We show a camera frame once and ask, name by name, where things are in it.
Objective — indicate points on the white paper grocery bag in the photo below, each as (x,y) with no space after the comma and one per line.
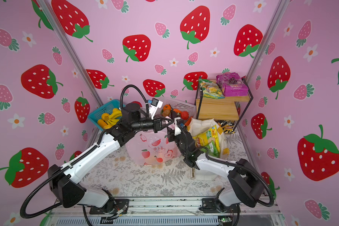
(197,127)

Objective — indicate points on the yellow banana bunch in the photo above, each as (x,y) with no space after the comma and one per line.
(113,118)

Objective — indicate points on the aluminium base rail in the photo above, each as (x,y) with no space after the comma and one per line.
(168,211)

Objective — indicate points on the green yellow snack bag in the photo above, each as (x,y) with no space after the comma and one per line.
(210,89)

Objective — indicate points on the black yellow chips bag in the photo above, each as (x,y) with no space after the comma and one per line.
(227,126)

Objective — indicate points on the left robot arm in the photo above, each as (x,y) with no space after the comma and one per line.
(64,181)

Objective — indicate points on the white plastic basket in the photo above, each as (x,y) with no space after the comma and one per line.
(177,104)

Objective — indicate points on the pink plastic grocery bag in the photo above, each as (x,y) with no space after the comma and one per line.
(149,148)

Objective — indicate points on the purple snack bag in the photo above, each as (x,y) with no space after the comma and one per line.
(231,85)

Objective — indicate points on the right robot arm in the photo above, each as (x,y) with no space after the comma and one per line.
(247,185)

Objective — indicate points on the teal plastic basket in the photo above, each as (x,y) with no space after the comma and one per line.
(106,108)

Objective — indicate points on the brown potato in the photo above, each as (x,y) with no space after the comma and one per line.
(166,113)

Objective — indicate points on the small orange pumpkin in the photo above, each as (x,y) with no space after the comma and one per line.
(167,107)

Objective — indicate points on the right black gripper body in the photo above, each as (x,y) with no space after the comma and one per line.
(178,140)

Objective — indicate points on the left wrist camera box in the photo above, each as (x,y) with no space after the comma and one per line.
(154,105)

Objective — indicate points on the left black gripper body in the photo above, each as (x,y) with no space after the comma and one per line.
(145,125)

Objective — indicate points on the orange carrot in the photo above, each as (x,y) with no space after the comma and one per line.
(188,121)

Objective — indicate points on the black wire wooden shelf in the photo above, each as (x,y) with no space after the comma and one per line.
(221,109)

